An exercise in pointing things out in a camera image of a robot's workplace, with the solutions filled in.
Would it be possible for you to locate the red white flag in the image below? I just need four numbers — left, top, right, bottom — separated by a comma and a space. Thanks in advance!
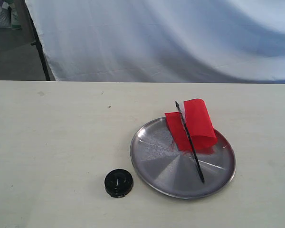
165, 98, 218, 183

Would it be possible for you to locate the round black flag base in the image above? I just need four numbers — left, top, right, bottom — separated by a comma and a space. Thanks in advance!
104, 169, 133, 198

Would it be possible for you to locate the round steel plate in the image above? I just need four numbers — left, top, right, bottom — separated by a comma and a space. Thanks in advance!
130, 117, 236, 200

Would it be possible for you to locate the white backdrop cloth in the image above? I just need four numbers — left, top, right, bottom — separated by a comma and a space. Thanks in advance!
26, 0, 285, 83

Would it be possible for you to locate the black backdrop stand pole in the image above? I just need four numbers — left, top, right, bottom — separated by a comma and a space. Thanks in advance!
24, 1, 51, 81

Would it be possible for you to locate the white sack in background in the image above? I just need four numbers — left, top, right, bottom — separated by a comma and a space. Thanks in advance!
0, 0, 21, 30

